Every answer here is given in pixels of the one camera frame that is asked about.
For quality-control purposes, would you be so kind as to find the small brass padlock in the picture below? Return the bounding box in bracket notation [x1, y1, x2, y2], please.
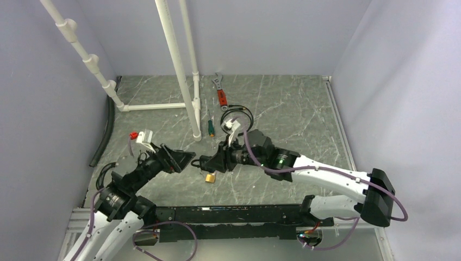
[205, 172, 216, 183]

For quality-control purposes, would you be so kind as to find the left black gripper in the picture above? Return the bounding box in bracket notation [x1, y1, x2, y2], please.
[130, 142, 196, 192]

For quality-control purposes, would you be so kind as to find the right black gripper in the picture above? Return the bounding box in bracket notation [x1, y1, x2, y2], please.
[205, 134, 267, 172]

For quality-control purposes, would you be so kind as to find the white pvc pipe frame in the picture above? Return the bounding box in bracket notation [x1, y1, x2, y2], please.
[40, 1, 202, 141]

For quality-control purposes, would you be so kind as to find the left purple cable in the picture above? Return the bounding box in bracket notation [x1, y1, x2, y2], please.
[70, 142, 198, 261]

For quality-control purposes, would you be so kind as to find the red handle adjustable wrench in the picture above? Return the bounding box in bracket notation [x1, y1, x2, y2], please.
[211, 72, 228, 111]

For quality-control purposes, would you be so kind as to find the coiled black cable right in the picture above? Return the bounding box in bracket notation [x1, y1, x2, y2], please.
[220, 104, 254, 137]

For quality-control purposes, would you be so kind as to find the purple cable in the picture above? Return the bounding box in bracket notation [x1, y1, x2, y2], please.
[70, 142, 198, 261]
[230, 116, 409, 252]

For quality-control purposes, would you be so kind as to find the black foam tube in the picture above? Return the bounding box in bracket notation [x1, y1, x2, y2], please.
[89, 96, 115, 167]

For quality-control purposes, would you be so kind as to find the coiled black cable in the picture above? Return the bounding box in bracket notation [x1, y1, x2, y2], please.
[95, 161, 120, 190]
[220, 104, 254, 137]

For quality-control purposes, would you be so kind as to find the aluminium rail right edge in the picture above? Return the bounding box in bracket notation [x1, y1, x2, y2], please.
[322, 76, 395, 260]

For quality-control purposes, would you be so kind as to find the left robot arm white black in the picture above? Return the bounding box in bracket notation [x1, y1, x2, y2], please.
[64, 144, 196, 260]

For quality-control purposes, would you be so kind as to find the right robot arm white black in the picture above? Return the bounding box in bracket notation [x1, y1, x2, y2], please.
[193, 130, 396, 227]

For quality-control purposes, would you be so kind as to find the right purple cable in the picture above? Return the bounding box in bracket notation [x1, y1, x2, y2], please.
[230, 116, 409, 252]

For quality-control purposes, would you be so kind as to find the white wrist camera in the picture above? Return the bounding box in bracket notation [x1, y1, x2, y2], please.
[129, 129, 154, 151]
[221, 117, 241, 146]

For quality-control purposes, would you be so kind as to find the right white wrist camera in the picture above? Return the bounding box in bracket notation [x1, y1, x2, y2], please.
[221, 117, 241, 146]

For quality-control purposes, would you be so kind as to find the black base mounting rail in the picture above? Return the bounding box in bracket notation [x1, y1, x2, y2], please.
[142, 196, 334, 243]

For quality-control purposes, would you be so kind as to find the black padlock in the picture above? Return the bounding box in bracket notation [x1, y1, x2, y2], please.
[190, 156, 210, 170]

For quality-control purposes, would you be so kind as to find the coiled black cable left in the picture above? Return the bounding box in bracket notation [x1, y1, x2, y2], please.
[95, 161, 120, 190]

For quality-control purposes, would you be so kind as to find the green handle screwdriver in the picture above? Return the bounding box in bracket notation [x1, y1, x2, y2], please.
[207, 109, 215, 137]

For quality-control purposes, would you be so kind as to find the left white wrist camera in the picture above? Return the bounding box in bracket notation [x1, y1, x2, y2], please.
[129, 129, 154, 151]

